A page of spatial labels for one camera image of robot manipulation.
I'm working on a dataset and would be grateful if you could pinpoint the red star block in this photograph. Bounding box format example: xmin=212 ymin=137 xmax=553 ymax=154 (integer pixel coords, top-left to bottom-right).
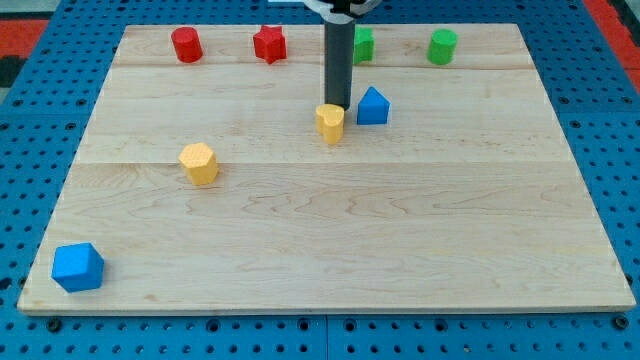
xmin=253 ymin=25 xmax=287 ymax=64

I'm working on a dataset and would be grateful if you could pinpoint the red cylinder block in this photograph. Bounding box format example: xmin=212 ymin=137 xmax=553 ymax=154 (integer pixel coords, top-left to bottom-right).
xmin=171 ymin=26 xmax=203 ymax=63

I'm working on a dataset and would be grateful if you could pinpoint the light wooden board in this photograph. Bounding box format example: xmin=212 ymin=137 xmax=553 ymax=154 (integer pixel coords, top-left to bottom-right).
xmin=18 ymin=24 xmax=636 ymax=316

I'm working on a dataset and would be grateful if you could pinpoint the green star block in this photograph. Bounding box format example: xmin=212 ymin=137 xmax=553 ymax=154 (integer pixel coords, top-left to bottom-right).
xmin=353 ymin=26 xmax=375 ymax=64

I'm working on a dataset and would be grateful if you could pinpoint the green cylinder block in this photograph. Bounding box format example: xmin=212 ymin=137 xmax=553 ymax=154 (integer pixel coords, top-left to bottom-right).
xmin=427 ymin=29 xmax=458 ymax=65

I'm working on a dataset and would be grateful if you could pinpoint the blue cube block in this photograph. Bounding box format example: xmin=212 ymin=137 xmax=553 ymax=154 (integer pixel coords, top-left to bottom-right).
xmin=51 ymin=242 xmax=104 ymax=293

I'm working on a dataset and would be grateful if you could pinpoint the yellow hexagon block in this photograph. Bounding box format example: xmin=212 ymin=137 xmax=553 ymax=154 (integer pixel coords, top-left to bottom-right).
xmin=178 ymin=142 xmax=219 ymax=186

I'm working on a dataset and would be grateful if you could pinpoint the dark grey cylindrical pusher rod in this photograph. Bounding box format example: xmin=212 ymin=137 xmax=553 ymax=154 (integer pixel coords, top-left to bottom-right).
xmin=324 ymin=21 xmax=355 ymax=110

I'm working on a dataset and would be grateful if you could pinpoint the white and black arm mount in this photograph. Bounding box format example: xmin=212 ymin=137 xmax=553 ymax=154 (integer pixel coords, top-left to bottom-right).
xmin=303 ymin=0 xmax=382 ymax=24

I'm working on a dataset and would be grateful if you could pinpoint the yellow heart block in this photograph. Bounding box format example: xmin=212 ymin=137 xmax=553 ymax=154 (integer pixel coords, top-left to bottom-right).
xmin=315 ymin=104 xmax=345 ymax=145

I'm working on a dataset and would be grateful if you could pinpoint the blue triangle block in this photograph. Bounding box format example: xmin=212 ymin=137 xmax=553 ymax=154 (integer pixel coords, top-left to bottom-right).
xmin=356 ymin=86 xmax=391 ymax=125

